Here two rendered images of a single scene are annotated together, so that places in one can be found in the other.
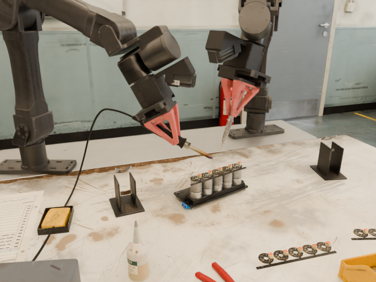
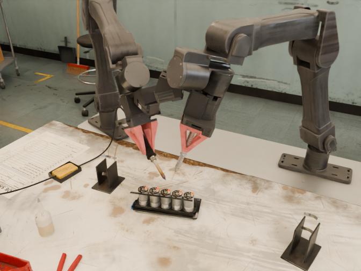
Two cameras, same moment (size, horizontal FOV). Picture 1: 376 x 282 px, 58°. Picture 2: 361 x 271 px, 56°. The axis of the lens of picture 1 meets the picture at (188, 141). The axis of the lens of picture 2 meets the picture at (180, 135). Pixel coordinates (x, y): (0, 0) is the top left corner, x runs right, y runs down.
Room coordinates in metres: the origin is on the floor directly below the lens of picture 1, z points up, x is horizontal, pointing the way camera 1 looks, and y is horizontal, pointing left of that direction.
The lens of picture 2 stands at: (0.24, -0.55, 1.33)
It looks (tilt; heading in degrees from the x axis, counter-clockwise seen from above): 29 degrees down; 46
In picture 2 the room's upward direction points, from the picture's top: straight up
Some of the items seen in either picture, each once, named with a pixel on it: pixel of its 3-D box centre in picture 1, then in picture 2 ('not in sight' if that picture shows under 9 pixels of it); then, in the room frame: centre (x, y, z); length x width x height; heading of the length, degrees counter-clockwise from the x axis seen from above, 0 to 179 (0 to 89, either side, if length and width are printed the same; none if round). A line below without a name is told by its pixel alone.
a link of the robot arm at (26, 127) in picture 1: (33, 131); (108, 101); (0.81, 0.39, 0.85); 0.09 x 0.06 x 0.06; 159
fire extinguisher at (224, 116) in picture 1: (227, 100); not in sight; (3.39, -0.40, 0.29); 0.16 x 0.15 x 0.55; 109
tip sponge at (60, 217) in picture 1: (56, 219); (65, 171); (0.56, 0.26, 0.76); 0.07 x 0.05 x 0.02; 10
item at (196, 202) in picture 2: (211, 191); (167, 205); (0.68, -0.05, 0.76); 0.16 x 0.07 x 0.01; 124
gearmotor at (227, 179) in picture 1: (226, 178); (177, 201); (0.68, -0.09, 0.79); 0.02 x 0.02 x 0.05
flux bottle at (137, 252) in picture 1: (137, 248); (42, 215); (0.42, 0.08, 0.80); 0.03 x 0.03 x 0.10
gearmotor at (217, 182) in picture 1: (216, 181); (165, 200); (0.66, -0.06, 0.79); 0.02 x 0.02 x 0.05
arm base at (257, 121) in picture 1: (255, 121); (316, 157); (1.10, -0.23, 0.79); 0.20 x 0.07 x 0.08; 110
